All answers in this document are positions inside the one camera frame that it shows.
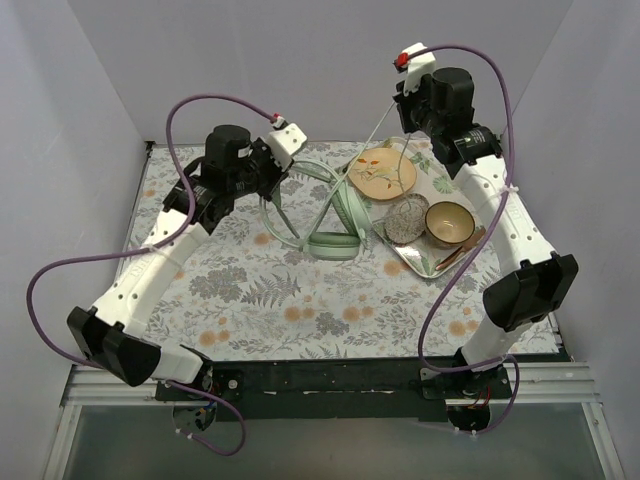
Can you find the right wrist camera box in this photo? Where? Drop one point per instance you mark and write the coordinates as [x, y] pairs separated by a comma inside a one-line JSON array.
[[414, 64]]

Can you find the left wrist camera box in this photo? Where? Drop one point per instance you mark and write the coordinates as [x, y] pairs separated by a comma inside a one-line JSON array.
[[285, 143]]

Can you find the floral serving tray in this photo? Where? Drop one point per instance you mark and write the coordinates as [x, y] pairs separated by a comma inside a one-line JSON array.
[[435, 185]]

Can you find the mint green headphones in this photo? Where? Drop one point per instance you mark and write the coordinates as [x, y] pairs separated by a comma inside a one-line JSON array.
[[342, 198]]

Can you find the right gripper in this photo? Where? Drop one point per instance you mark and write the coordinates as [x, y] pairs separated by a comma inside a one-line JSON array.
[[405, 112]]

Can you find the floral tablecloth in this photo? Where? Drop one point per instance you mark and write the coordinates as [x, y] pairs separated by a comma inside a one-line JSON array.
[[244, 295]]

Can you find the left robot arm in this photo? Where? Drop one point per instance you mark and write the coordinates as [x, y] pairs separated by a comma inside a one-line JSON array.
[[110, 333]]

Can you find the speckled saucer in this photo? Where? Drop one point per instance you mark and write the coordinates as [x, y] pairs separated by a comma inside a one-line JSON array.
[[405, 221]]

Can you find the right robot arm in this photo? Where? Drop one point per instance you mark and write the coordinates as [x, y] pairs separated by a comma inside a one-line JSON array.
[[535, 278]]

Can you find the cream bowl dark rim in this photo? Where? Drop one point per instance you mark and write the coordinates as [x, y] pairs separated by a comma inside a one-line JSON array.
[[448, 224]]

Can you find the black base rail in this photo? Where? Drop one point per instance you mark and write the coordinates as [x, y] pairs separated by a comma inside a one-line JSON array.
[[349, 388]]

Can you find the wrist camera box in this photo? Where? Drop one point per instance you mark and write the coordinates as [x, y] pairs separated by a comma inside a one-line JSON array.
[[285, 143], [414, 64]]

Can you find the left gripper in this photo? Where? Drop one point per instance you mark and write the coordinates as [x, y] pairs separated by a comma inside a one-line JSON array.
[[272, 176]]

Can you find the aluminium frame rail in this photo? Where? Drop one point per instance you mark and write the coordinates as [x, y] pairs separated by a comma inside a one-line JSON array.
[[540, 383]]

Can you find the yellow bird plate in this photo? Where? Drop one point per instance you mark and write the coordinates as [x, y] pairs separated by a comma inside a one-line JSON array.
[[382, 174]]

